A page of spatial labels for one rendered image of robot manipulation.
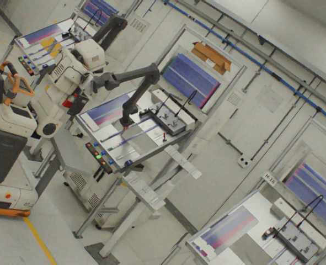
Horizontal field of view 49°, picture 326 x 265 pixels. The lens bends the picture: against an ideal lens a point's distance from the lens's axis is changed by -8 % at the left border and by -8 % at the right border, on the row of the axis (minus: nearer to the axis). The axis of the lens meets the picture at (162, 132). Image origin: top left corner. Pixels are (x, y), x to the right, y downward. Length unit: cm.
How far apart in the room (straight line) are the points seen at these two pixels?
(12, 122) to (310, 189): 204
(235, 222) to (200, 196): 203
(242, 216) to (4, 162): 167
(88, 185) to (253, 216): 154
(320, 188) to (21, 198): 210
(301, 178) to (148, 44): 348
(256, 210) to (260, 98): 205
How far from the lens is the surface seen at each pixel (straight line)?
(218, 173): 465
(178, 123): 319
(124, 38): 423
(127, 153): 302
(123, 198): 327
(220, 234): 267
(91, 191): 350
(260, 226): 279
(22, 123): 238
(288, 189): 285
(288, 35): 479
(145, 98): 347
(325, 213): 279
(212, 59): 364
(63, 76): 255
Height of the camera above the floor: 170
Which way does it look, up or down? 12 degrees down
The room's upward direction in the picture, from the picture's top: 37 degrees clockwise
